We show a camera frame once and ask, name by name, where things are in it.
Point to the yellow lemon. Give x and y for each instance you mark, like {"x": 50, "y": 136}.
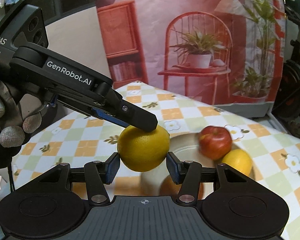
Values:
{"x": 240, "y": 160}

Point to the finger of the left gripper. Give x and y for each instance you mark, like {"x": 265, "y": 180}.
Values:
{"x": 44, "y": 73}
{"x": 86, "y": 110}

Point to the pink printed backdrop cloth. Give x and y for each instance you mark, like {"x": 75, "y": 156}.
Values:
{"x": 227, "y": 53}

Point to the dark red apple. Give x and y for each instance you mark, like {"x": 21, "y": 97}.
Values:
{"x": 169, "y": 188}

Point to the round yellow orange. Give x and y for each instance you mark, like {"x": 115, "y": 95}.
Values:
{"x": 143, "y": 151}

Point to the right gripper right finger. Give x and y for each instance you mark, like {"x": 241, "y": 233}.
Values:
{"x": 186, "y": 173}

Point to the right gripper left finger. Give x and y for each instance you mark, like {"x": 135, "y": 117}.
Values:
{"x": 97, "y": 174}

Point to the black exercise bike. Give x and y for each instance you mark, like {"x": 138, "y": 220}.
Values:
{"x": 287, "y": 103}

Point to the grey gloved left hand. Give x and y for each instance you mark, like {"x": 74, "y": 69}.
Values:
{"x": 20, "y": 116}

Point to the bright red apple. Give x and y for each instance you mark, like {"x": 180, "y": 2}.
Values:
{"x": 214, "y": 142}

